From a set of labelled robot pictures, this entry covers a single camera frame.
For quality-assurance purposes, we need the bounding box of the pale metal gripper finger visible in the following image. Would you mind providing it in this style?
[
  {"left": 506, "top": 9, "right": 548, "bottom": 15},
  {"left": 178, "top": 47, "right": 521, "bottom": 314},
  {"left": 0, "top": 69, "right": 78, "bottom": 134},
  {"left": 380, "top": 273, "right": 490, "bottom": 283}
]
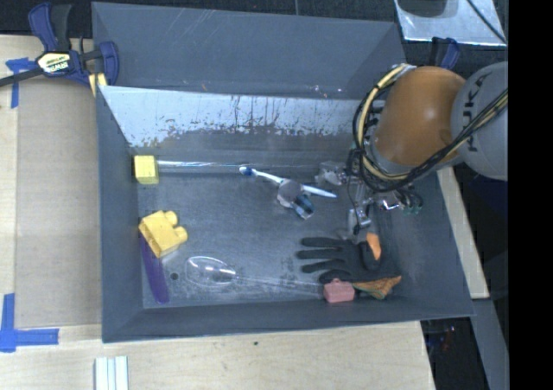
[
  {"left": 318, "top": 160, "right": 349, "bottom": 187},
  {"left": 336, "top": 206, "right": 372, "bottom": 245}
]

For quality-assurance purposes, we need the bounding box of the black and orange glove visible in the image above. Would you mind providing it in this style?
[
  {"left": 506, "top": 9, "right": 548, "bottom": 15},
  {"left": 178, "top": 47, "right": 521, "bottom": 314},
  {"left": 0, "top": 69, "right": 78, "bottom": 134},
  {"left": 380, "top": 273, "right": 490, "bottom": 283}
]
[{"left": 296, "top": 232, "right": 404, "bottom": 301}]

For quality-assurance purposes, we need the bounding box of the blue and white toothbrush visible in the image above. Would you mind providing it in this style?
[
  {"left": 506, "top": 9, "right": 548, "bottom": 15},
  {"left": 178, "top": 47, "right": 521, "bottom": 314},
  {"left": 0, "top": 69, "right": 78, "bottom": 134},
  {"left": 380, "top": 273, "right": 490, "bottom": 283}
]
[{"left": 238, "top": 165, "right": 339, "bottom": 200}]

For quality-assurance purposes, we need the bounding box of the small pink block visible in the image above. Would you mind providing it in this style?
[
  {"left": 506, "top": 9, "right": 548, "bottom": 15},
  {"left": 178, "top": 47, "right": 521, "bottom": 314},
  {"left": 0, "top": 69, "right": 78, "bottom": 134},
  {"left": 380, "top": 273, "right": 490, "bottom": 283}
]
[{"left": 322, "top": 278, "right": 357, "bottom": 304}]

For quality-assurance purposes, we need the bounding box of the clear plastic rod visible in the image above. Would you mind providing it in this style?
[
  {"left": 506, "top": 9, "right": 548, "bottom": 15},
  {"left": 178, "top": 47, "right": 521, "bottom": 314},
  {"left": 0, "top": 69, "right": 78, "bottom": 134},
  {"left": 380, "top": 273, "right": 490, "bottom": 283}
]
[{"left": 157, "top": 159, "right": 243, "bottom": 172}]

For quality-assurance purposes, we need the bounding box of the grey metal bin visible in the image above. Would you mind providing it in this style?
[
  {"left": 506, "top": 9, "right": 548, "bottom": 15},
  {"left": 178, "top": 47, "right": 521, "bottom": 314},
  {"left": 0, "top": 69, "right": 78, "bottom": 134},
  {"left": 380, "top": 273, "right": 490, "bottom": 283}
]
[{"left": 90, "top": 1, "right": 477, "bottom": 344}]

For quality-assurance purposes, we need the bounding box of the clear plastic spoon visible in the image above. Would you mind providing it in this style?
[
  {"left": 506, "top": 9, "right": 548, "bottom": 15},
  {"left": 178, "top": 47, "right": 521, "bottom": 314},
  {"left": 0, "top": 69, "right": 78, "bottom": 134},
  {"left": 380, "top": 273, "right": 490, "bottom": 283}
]
[{"left": 185, "top": 255, "right": 326, "bottom": 295}]

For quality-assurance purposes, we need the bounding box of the yellow toy brick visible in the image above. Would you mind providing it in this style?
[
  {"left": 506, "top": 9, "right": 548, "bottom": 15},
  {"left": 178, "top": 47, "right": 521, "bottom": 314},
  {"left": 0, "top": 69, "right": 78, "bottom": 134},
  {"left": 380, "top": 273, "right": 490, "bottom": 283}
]
[{"left": 137, "top": 209, "right": 189, "bottom": 259}]

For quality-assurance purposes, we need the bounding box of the small yellow cube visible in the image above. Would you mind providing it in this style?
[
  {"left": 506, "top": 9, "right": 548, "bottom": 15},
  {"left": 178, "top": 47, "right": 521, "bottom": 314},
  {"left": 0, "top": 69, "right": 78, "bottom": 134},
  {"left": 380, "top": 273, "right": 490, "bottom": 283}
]
[{"left": 132, "top": 155, "right": 161, "bottom": 186}]

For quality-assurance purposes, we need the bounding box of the purple flat stick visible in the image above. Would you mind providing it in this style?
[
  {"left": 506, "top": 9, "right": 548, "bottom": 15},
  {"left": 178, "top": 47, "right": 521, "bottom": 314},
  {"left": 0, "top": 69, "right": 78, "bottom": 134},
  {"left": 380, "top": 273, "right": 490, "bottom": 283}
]
[{"left": 138, "top": 233, "right": 171, "bottom": 305}]

